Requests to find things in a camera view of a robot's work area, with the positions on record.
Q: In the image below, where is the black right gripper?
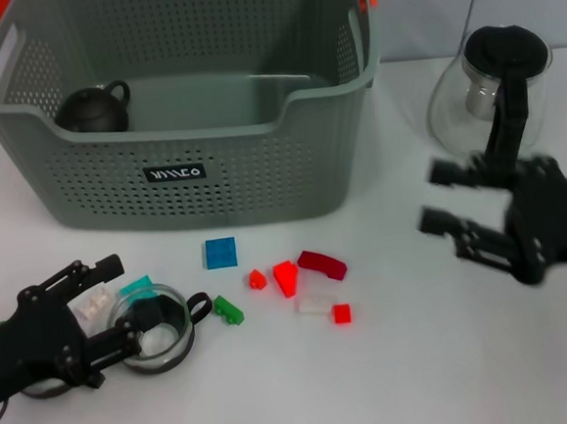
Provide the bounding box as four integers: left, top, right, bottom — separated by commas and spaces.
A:
411, 147, 567, 295

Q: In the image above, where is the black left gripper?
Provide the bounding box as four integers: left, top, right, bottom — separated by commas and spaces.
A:
0, 251, 150, 412

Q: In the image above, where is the white small toy brick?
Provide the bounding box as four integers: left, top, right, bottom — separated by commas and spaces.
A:
71, 287, 116, 333

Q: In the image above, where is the glass teacup black base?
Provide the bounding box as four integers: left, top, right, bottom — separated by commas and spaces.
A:
106, 279, 217, 379
19, 375, 78, 402

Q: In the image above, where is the grey perforated storage bin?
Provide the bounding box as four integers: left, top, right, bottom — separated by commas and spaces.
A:
0, 0, 396, 245

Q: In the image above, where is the teal square plate brick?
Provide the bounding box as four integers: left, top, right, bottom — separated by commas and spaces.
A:
118, 274, 158, 305

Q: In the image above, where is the green small stepped brick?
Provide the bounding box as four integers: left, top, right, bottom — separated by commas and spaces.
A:
212, 293, 247, 328

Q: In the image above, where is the blue square toy brick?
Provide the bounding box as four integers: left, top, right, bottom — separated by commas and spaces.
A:
201, 235, 240, 272

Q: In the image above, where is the dark red curved brick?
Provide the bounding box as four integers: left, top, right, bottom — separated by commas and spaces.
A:
296, 247, 349, 285

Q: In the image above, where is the small orange-red stud brick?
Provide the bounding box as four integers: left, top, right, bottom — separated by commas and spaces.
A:
247, 267, 267, 292

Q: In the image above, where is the orange-red cube brick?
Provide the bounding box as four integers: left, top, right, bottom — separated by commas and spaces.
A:
331, 303, 354, 325

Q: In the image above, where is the clear translucent toy brick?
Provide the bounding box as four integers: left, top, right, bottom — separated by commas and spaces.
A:
293, 293, 340, 318

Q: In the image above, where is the orange-red slope brick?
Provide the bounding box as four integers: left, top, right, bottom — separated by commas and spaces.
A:
271, 259, 302, 300

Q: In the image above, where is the dark clay teapot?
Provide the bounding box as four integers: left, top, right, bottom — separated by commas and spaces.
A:
51, 77, 135, 140

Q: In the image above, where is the glass pitcher black lid handle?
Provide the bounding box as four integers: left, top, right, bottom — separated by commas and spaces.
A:
419, 20, 561, 172

